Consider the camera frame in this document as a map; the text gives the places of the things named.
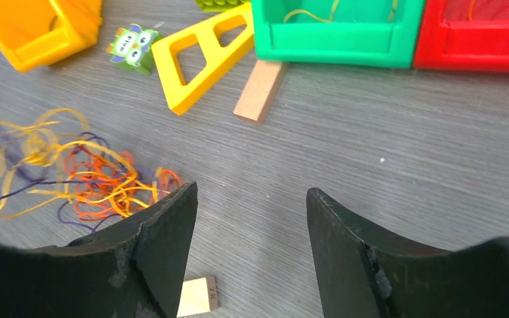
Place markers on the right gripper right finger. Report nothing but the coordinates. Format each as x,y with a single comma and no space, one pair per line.
365,270

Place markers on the green plastic bin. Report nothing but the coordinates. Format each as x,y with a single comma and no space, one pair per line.
364,33

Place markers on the orange plastic bin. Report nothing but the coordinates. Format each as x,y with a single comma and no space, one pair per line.
41,33

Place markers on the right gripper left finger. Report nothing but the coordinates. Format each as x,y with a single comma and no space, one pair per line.
133,268

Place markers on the small wooden block upright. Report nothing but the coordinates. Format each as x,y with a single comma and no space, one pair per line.
260,91

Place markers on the red plastic bin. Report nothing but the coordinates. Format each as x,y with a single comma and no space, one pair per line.
464,36

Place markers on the yellow triangle block lower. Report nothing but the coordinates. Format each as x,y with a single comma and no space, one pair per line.
224,39

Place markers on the green lego brick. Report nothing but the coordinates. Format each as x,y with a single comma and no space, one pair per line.
219,5

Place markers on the green owl toy block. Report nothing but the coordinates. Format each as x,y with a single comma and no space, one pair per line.
131,49

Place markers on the flat wooden block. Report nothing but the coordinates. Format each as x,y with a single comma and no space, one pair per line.
198,296

